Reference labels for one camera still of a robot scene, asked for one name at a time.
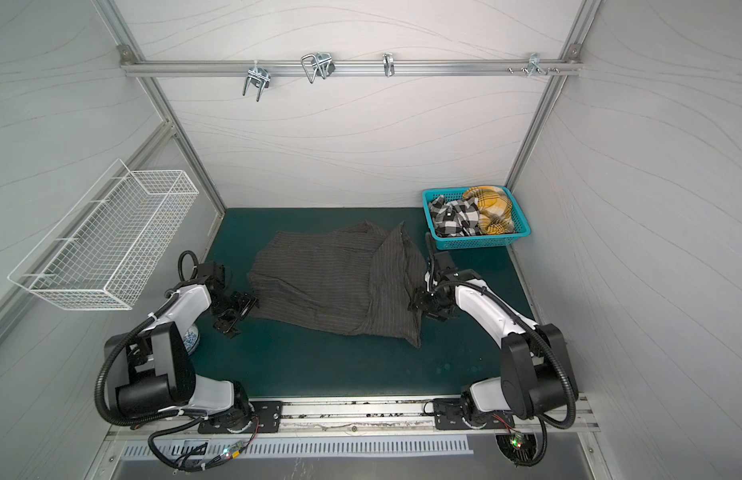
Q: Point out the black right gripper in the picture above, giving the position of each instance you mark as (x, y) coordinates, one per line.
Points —
(431, 298)

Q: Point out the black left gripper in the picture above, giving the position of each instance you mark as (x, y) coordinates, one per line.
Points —
(247, 301)

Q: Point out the dark grey striped shirt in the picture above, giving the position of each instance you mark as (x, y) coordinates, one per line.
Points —
(359, 280)

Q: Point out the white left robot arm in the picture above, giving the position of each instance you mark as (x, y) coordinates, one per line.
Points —
(148, 374)

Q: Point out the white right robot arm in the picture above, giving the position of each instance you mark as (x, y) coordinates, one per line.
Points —
(536, 377)

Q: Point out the blue white ceramic bowl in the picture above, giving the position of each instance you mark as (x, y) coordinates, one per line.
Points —
(191, 339)

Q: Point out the black white plaid shirt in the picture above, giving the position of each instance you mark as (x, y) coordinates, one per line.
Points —
(455, 218)

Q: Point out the yellow plaid shirt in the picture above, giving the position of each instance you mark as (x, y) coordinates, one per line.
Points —
(494, 209)

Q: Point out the teal plastic basket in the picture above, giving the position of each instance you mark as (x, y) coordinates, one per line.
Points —
(522, 227)

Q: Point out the black round cooling fan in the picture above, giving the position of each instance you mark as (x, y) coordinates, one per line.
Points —
(523, 450)

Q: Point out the metal u-bolt clamp left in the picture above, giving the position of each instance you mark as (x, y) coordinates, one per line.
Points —
(258, 79)

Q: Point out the metal u-bolt clamp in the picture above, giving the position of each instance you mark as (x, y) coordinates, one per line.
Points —
(258, 79)
(318, 65)

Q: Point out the metal u-bolt clamp middle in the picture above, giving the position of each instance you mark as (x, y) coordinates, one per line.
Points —
(318, 65)

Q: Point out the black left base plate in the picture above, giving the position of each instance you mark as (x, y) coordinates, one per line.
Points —
(263, 416)

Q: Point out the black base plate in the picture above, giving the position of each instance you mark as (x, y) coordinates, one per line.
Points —
(449, 414)
(263, 416)

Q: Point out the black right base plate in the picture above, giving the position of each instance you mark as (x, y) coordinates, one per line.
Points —
(449, 414)

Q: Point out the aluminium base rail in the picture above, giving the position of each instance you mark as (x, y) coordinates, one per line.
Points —
(355, 416)

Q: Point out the white slotted cable duct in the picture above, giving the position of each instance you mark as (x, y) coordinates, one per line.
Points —
(311, 447)

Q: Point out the white wire basket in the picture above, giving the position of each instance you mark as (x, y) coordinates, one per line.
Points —
(100, 255)

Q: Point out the small metal ring clamp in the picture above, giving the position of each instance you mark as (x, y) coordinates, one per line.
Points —
(388, 65)

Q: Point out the metal bracket clamp right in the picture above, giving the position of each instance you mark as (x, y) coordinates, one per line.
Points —
(534, 67)

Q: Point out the aluminium top rail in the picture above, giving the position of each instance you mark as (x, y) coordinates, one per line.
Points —
(344, 68)

